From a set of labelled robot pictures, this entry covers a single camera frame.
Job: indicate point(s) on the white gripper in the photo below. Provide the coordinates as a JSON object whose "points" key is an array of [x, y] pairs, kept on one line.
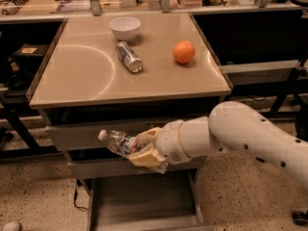
{"points": [[169, 142]]}

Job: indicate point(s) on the clear plastic water bottle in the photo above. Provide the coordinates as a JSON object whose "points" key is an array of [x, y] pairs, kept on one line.
{"points": [[124, 144]]}

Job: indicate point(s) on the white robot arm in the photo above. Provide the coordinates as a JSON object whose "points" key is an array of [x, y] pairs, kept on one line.
{"points": [[230, 126]]}

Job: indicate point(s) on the grey middle drawer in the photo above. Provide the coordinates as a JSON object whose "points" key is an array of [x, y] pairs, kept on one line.
{"points": [[97, 163]]}

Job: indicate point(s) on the grey drawer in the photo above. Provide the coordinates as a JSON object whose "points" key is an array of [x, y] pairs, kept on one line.
{"points": [[80, 135], [149, 202], [97, 163]]}

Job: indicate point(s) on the grey bottom drawer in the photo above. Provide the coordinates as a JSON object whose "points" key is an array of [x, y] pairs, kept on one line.
{"points": [[149, 202]]}

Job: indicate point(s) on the grey top drawer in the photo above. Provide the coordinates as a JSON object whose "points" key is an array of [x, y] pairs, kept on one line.
{"points": [[80, 135]]}

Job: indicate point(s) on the grey drawer cabinet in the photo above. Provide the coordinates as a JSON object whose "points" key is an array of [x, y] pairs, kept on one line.
{"points": [[84, 80]]}

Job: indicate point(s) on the silver soda can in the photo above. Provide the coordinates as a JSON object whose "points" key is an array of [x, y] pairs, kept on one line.
{"points": [[128, 57]]}

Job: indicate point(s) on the orange fruit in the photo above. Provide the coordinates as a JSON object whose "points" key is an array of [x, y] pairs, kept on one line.
{"points": [[183, 52]]}

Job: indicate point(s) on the white ceramic bowl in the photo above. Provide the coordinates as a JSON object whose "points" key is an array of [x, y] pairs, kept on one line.
{"points": [[125, 28]]}

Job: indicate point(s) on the dark box with label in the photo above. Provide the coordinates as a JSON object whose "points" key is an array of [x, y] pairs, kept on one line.
{"points": [[30, 53]]}

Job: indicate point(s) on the white object on floor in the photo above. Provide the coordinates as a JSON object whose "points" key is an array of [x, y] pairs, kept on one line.
{"points": [[12, 226]]}

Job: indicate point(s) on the black caster wheel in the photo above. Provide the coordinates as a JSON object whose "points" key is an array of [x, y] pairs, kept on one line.
{"points": [[300, 218]]}

